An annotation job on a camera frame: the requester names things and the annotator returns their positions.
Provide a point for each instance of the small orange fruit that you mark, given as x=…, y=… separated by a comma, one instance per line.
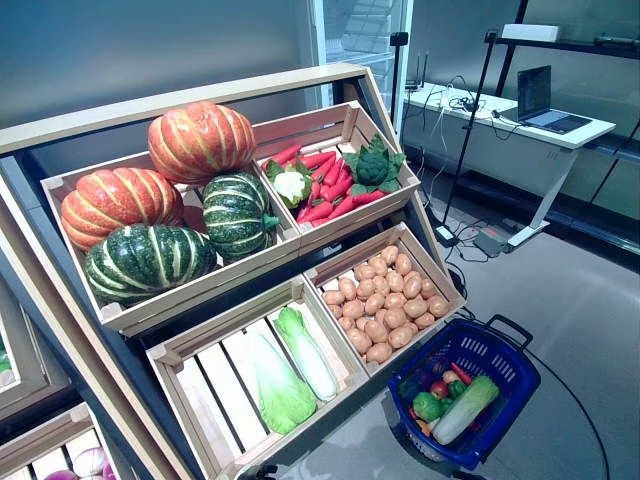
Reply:
x=423, y=426

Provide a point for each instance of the black tripod stand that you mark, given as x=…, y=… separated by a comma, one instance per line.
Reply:
x=470, y=120

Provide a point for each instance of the orange striped pumpkin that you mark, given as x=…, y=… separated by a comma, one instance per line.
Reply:
x=115, y=200
x=200, y=140

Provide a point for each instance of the blue plastic shopping basket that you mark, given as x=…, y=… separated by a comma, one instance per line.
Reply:
x=520, y=380

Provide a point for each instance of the green white napa cabbage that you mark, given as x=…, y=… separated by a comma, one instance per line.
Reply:
x=285, y=400
x=465, y=410
x=307, y=357

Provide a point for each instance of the bright green round pepper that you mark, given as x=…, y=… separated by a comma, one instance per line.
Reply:
x=426, y=406

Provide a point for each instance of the red chili pepper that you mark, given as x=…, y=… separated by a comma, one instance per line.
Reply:
x=461, y=373

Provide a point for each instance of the wooden potato crate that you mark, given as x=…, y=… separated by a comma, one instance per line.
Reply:
x=350, y=255

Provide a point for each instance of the white office desk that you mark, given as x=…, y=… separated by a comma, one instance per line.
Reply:
x=500, y=145

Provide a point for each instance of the tan potato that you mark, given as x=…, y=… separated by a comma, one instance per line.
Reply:
x=425, y=320
x=402, y=336
x=390, y=254
x=360, y=341
x=439, y=306
x=379, y=352

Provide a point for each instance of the white glass door cabinet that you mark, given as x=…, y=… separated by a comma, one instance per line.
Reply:
x=320, y=50

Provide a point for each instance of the purple white onion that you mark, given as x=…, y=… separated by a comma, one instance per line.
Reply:
x=60, y=475

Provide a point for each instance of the wooden pumpkin crate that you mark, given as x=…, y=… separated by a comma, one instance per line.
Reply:
x=200, y=300

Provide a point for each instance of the red apple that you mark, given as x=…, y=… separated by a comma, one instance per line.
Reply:
x=439, y=389

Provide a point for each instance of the small beige onion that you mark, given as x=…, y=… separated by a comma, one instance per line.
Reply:
x=450, y=376

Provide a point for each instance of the wooden dark display stand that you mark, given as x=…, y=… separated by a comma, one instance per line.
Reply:
x=200, y=92

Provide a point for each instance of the wooden carrot crate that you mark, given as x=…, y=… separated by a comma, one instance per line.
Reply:
x=350, y=225

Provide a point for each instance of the white cauliflower with leaves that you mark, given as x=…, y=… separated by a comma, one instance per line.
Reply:
x=290, y=185

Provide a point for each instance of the small green bell pepper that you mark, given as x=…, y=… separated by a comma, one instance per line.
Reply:
x=456, y=388

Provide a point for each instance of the dark green striped pumpkin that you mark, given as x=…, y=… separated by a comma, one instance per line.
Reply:
x=145, y=265

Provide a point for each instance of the white flat box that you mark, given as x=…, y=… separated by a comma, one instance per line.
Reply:
x=530, y=32

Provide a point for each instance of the green broccoli with leaves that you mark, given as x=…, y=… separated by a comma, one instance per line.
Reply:
x=372, y=167

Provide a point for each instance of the pale pink white onion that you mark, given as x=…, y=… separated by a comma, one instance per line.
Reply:
x=90, y=460

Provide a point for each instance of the green striped pumpkin with stem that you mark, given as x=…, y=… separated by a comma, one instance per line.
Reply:
x=235, y=215

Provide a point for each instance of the black shelf rack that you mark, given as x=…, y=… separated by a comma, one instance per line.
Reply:
x=575, y=47

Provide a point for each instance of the wooden cabbage crate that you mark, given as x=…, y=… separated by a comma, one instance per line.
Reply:
x=220, y=395

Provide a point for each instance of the grey power adapter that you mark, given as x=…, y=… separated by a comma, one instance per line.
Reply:
x=492, y=242

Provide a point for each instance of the black router with antennas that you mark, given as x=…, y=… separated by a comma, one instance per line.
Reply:
x=412, y=85

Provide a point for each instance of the grey open laptop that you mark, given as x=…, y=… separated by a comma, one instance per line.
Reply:
x=534, y=92

